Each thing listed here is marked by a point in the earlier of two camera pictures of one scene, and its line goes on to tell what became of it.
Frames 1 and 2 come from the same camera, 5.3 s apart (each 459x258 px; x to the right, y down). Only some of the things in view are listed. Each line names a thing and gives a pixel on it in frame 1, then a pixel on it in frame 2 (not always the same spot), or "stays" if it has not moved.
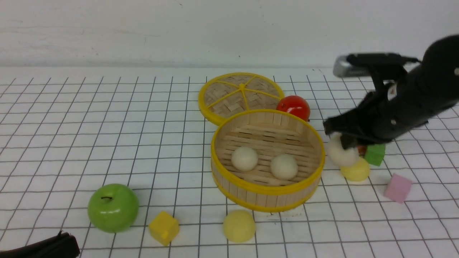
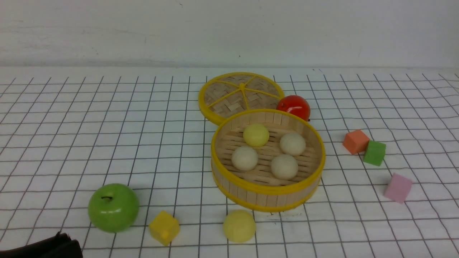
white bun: (284, 167) stays
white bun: (343, 157) to (292, 144)
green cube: (375, 153) stays
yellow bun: (360, 171) to (256, 135)
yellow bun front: (239, 226) stays
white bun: (244, 158) stays
